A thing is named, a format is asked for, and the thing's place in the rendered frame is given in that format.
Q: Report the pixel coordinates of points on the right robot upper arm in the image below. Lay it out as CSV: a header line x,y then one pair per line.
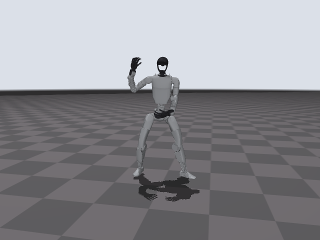
x,y
141,84

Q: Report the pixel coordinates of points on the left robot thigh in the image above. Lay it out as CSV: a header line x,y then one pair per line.
x,y
175,131

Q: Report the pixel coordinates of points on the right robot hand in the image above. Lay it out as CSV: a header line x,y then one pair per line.
x,y
134,64

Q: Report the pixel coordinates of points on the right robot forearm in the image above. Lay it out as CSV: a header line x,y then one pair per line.
x,y
130,78

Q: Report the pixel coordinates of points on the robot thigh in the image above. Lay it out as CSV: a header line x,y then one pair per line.
x,y
145,129
175,131

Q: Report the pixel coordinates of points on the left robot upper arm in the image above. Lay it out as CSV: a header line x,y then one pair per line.
x,y
175,88

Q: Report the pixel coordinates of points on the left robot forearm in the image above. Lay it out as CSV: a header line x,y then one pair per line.
x,y
173,106

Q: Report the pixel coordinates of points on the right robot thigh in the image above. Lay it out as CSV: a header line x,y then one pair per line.
x,y
145,129

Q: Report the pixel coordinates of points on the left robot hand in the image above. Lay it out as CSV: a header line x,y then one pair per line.
x,y
163,114

